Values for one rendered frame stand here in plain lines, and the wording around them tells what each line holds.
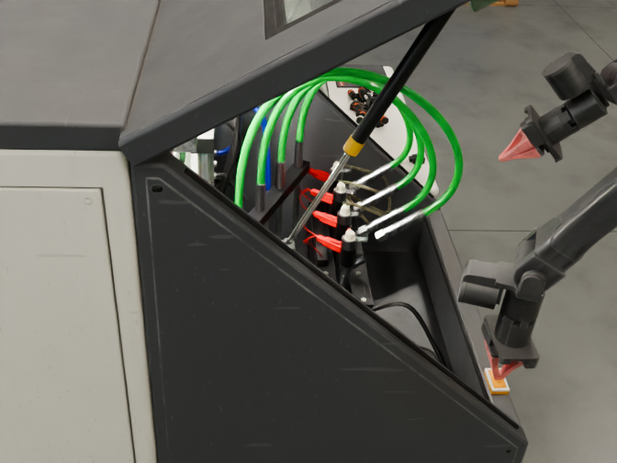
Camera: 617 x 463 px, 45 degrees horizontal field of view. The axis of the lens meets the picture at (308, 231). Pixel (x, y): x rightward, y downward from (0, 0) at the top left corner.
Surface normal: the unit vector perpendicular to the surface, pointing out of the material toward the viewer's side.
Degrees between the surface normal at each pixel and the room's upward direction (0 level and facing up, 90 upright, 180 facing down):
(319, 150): 90
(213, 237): 90
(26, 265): 90
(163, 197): 90
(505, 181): 0
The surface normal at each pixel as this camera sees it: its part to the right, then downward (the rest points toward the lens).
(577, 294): 0.06, -0.81
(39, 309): 0.07, 0.58
